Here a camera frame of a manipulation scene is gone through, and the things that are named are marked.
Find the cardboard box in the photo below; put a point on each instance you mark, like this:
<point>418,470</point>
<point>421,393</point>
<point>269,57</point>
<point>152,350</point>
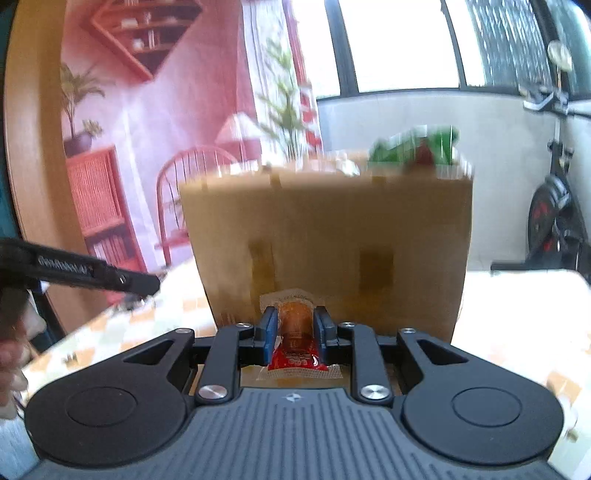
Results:
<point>323,230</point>

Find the green snack bag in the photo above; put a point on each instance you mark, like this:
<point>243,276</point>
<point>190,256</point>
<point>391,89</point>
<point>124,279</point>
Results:
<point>397,150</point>

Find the printed backdrop cloth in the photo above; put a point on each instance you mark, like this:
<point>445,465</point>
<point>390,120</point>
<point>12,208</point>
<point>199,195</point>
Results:
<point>175,92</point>

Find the person's left hand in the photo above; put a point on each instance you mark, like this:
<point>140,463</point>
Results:
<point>9,364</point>

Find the black framed window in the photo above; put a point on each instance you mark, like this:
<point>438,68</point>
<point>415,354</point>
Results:
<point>397,46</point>

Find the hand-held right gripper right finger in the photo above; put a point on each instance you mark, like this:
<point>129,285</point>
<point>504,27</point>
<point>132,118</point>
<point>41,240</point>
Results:
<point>320,332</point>

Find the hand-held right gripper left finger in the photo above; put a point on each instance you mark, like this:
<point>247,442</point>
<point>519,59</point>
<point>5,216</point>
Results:
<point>271,332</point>

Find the black exercise bike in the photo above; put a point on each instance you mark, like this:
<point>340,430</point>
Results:
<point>551,207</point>

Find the red orange sauce sachet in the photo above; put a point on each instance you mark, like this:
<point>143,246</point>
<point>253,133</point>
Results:
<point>295,355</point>

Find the wooden panel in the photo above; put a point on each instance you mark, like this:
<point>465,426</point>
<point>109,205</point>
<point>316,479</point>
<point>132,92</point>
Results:
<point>37,161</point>

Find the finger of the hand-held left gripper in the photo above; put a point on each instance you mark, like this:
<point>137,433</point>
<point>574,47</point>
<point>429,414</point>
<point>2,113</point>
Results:
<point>138,281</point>

